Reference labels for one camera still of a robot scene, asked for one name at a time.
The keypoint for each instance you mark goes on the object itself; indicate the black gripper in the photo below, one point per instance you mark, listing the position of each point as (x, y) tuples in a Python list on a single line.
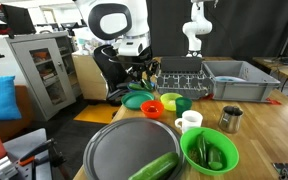
[(144, 66)]

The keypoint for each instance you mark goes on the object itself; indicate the short dark green zucchini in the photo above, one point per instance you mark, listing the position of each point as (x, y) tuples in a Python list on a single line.
[(147, 85)]

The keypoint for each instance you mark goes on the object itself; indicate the white idle robot arm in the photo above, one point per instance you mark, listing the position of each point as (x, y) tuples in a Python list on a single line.
[(197, 26)]

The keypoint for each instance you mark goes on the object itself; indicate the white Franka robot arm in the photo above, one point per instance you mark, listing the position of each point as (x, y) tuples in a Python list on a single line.
[(134, 20)]

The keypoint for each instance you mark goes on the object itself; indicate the cut zucchini with white end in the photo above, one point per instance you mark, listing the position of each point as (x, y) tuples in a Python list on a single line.
[(135, 86)]

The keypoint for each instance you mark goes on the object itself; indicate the dark green plate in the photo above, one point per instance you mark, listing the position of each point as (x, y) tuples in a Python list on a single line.
[(135, 100)]

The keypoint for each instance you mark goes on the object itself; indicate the yellow bowl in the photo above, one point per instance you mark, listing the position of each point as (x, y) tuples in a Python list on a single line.
[(167, 101)]

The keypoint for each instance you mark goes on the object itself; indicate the red orange bowl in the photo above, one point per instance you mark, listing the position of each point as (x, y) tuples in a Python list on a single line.
[(152, 111)]

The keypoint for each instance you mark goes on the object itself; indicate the white blue plate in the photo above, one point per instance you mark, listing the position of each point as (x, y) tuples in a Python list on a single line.
[(230, 79)]

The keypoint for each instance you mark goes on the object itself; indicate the long whole green zucchini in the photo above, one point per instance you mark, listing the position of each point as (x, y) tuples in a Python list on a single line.
[(157, 165)]

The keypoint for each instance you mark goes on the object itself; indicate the bright green bowl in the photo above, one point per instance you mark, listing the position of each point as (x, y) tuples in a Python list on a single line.
[(230, 150)]

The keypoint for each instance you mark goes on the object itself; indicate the gray dish rack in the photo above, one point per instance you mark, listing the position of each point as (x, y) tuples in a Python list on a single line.
[(184, 83)]

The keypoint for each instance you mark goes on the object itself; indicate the black office chair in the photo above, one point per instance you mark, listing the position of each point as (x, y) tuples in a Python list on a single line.
[(110, 70)]

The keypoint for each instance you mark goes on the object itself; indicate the dark green cup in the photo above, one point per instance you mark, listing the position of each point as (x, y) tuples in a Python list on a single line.
[(183, 108)]

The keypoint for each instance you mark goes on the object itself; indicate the light wooden desk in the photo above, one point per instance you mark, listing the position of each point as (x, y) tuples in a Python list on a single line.
[(90, 80)]

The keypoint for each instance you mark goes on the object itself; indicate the white mug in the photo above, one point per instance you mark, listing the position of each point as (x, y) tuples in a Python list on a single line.
[(190, 125)]

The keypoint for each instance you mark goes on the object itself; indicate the round gray tray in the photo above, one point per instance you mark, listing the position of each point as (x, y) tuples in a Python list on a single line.
[(127, 150)]

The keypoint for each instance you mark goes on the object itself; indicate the dark green pepper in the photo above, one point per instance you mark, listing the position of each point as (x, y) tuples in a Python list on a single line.
[(201, 150)]

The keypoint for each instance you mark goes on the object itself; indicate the metal cup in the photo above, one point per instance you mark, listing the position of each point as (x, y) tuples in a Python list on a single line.
[(230, 121)]

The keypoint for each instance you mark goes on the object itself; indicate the gray plastic crate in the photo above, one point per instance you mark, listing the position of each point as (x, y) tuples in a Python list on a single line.
[(244, 91)]

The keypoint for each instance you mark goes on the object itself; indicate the dark green vegetable piece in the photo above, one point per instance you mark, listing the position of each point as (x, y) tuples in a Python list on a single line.
[(215, 160)]

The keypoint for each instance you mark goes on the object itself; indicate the black curtain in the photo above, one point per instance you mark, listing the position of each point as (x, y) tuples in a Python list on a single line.
[(244, 26)]

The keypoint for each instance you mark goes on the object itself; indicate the brown sofa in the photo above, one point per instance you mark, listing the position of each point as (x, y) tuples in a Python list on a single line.
[(25, 100)]

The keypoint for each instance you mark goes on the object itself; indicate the red clip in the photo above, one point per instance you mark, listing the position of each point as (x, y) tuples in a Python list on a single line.
[(273, 101)]

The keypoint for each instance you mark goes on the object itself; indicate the gray glass door cabinet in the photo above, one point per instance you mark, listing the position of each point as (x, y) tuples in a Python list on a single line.
[(20, 66)]

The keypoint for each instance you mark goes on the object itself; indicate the black orange clamp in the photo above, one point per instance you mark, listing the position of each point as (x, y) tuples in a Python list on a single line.
[(37, 150)]

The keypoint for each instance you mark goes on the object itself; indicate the gray metal platform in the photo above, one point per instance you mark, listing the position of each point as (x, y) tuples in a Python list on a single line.
[(24, 140)]

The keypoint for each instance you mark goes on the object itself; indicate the black computer monitor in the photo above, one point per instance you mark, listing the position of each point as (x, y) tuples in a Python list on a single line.
[(17, 20)]

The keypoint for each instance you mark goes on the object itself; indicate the blue pillow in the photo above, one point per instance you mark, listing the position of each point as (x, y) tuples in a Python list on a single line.
[(0, 100)]

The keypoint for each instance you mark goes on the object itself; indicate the aluminium extrusion bar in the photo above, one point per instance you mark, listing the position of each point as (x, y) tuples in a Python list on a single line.
[(0, 170)]

